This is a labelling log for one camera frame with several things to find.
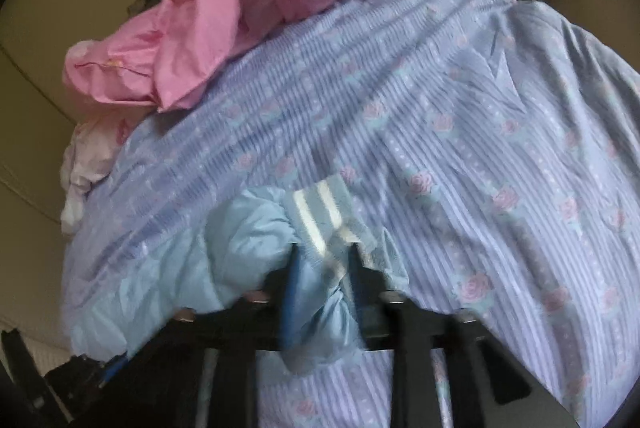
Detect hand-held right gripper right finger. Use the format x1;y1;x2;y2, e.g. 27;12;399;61
348;247;581;428

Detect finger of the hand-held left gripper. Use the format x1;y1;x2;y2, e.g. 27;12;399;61
44;351;132;404

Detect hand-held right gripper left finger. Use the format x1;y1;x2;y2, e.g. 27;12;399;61
102;252;307;428

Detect light blue pants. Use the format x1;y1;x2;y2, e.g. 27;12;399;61
70;175;412;378

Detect pale pink white cloth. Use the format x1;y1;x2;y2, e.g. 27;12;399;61
59;114;137;230

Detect blue floral striped blanket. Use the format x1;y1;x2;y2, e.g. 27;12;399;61
59;0;640;428

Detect pink crumpled garment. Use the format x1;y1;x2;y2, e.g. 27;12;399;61
62;0;266;113

